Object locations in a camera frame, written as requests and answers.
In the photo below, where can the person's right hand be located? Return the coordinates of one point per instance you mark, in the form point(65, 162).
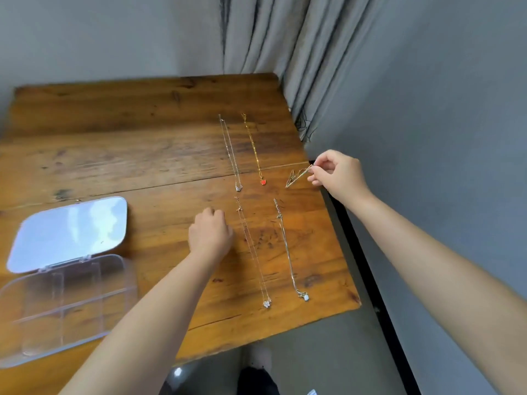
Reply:
point(344, 176)

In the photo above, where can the person's dark trouser leg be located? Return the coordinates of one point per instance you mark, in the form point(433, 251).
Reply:
point(257, 382)

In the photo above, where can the clear plastic compartment box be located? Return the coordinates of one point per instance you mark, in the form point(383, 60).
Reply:
point(61, 279)

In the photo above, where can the black skirting strip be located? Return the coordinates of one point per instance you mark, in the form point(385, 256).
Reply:
point(370, 292)

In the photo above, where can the person's right forearm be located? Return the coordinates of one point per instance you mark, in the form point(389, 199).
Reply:
point(444, 283)

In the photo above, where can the person's left hand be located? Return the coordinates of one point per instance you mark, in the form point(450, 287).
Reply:
point(210, 238)

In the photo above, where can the person's left forearm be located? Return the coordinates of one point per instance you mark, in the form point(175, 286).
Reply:
point(148, 324)

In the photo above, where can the person's light shoe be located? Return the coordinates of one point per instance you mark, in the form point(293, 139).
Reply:
point(259, 355)

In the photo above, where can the person's right thumb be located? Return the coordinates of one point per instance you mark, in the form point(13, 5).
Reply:
point(317, 178)

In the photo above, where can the person's left fingers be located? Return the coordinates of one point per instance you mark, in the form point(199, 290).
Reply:
point(212, 214)

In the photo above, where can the grey curtain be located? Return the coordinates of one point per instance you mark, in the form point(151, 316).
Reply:
point(288, 49)

